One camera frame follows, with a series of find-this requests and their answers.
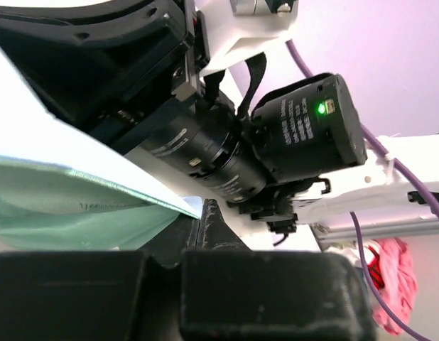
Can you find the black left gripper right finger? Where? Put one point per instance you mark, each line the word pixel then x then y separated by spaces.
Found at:
pixel 228 292

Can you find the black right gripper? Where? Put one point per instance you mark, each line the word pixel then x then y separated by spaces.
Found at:
pixel 178 80

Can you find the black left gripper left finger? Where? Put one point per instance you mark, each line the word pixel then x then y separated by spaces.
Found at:
pixel 70 295

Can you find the blue green satin pillowcase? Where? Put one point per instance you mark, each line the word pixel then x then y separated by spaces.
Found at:
pixel 62 190

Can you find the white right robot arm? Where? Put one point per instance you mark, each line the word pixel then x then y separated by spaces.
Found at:
pixel 398 171

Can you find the pink red cloth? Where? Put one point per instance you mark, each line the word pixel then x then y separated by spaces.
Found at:
pixel 392 273

